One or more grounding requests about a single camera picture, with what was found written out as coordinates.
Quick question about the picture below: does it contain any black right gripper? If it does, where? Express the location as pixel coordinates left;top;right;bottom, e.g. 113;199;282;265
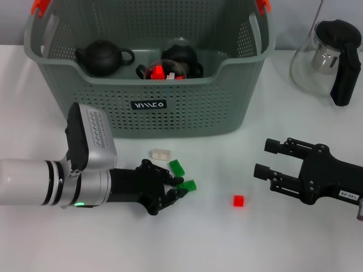
253;137;363;206

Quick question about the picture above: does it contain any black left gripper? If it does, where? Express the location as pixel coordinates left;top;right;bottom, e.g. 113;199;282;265
109;160;188;216

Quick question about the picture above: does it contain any green building brick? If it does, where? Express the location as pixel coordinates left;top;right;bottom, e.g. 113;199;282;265
168;159;185;176
178;180;197;192

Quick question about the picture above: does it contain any red slope block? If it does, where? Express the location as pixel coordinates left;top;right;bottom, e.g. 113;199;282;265
151;65;166;80

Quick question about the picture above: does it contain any glass teacup with black holder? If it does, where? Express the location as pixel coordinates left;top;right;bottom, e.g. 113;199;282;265
161;36;204;79
135;58;190;81

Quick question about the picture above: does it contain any grey perforated storage basket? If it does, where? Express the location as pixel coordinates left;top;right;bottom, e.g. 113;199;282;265
23;0;276;139

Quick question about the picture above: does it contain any black clay teapot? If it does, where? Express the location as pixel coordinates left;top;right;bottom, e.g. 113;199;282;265
74;39;136;77

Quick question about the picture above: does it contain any glass teapot with black handle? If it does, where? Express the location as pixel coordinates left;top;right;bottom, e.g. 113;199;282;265
289;19;363;107

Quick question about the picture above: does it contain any orange basket handle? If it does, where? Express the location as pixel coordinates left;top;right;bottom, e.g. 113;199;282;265
30;0;272;18

